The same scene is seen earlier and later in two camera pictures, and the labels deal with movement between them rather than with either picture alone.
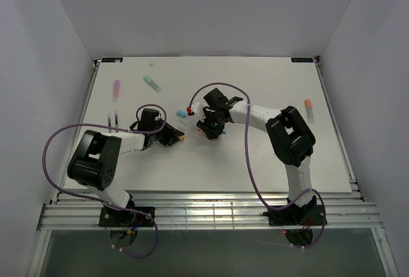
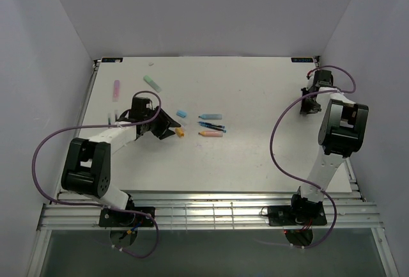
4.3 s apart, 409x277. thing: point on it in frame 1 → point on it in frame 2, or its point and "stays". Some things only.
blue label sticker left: (112, 59) stays
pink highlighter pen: (116, 91) stays
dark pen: (116, 120) stays
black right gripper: (212, 133) → (308, 109)
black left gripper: (170, 132) → (165, 121)
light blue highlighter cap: (182, 114) stays
